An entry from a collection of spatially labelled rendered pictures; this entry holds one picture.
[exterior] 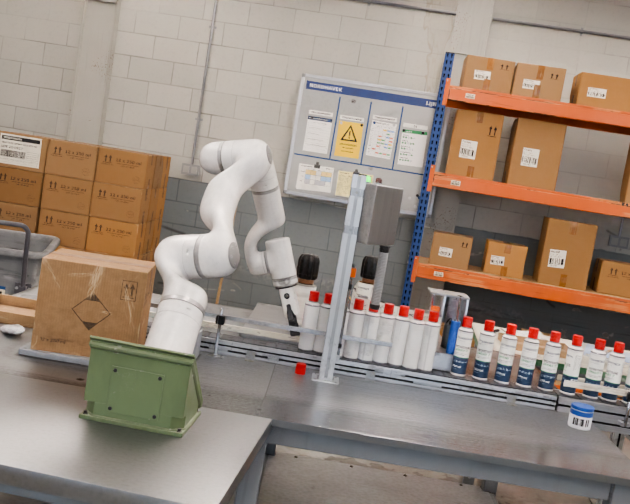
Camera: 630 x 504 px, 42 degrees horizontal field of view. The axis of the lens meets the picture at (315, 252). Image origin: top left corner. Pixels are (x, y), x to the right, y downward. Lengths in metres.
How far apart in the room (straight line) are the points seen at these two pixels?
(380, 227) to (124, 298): 0.83
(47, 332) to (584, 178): 5.49
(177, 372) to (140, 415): 0.14
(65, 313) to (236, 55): 5.15
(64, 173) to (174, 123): 1.62
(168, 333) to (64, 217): 4.15
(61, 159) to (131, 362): 4.27
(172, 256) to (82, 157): 3.94
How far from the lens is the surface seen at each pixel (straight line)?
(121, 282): 2.43
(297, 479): 3.52
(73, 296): 2.46
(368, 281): 3.36
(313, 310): 2.77
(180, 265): 2.21
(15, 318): 2.87
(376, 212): 2.59
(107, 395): 2.01
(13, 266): 4.74
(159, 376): 1.96
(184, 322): 2.08
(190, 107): 7.43
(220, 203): 2.30
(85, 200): 6.11
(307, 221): 7.20
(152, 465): 1.81
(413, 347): 2.79
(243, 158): 2.40
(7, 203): 6.30
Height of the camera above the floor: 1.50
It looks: 6 degrees down
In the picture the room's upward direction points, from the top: 9 degrees clockwise
